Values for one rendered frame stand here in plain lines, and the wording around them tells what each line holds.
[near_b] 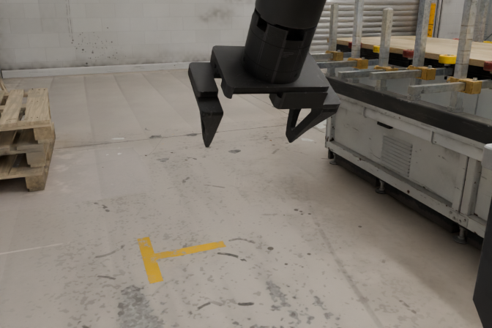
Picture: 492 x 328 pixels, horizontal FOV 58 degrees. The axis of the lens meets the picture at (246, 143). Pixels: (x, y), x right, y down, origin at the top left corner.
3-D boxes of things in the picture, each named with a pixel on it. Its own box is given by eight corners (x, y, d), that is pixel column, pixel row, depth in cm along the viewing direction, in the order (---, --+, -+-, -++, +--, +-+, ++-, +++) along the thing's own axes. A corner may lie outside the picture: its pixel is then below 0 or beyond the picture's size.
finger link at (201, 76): (179, 122, 48) (189, 49, 42) (241, 120, 51) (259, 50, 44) (191, 168, 44) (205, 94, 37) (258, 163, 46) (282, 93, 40)
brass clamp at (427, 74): (425, 80, 195) (426, 69, 193) (404, 75, 207) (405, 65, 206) (435, 79, 197) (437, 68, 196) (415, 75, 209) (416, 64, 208)
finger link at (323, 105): (239, 120, 50) (258, 50, 44) (295, 118, 53) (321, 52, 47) (256, 163, 46) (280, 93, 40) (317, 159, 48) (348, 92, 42)
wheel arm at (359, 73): (341, 80, 213) (341, 72, 212) (337, 79, 216) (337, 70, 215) (414, 75, 227) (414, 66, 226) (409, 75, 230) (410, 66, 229)
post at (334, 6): (329, 83, 273) (334, 3, 259) (326, 83, 277) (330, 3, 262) (334, 83, 275) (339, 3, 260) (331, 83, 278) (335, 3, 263)
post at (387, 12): (378, 104, 230) (387, 7, 215) (374, 102, 233) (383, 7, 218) (384, 103, 231) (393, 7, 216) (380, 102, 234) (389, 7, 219)
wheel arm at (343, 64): (315, 70, 235) (316, 62, 233) (312, 69, 238) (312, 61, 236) (384, 66, 249) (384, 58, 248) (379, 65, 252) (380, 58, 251)
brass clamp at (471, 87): (469, 94, 173) (471, 81, 172) (444, 88, 185) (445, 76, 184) (482, 93, 175) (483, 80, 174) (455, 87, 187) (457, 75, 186)
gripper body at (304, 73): (208, 61, 43) (221, -10, 38) (301, 62, 47) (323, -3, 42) (224, 104, 39) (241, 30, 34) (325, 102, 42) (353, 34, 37)
